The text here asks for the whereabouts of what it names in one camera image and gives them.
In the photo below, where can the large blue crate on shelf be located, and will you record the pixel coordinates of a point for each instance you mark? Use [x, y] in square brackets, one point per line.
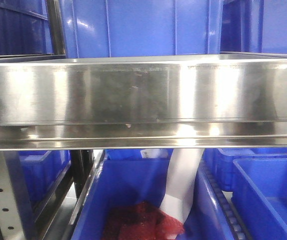
[125, 28]

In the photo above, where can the white label on bin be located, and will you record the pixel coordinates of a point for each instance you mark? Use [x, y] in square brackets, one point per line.
[154, 153]

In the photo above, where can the blue bin lower centre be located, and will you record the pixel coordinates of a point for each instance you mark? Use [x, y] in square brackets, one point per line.
[127, 182]

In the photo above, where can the white paper sheet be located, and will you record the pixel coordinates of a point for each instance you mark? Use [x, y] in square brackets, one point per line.
[180, 181]

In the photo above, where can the red mesh bag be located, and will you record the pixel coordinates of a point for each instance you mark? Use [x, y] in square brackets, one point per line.
[142, 221]

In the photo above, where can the blue bin lower left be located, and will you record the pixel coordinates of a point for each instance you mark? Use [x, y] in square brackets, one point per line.
[41, 168]

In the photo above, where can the blue bin lower right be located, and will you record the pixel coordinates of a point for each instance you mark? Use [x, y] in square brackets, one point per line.
[260, 197]

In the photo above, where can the blue crate upper right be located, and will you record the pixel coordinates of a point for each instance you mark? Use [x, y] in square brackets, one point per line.
[255, 26]

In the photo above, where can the dark blue crate upper left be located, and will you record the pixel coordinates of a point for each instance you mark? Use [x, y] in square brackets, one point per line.
[24, 28]

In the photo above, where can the black shelf upright post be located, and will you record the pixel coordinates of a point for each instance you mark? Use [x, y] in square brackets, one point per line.
[56, 27]

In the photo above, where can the roller rail track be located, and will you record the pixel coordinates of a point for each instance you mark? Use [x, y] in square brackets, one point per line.
[223, 208]

